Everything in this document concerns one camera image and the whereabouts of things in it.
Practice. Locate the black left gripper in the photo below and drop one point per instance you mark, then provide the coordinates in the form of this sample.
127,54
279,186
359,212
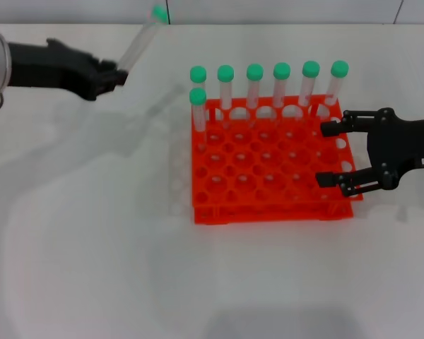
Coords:
56,69

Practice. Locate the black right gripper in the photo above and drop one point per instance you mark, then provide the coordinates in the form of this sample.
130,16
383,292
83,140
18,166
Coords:
399,144

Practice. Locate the clear tube with green cap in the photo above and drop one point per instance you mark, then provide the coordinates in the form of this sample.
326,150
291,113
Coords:
198,73
198,96
141,40
339,69
225,73
311,69
282,70
254,71

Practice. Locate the orange plastic test tube rack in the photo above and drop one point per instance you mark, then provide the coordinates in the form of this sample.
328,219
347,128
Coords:
268,166

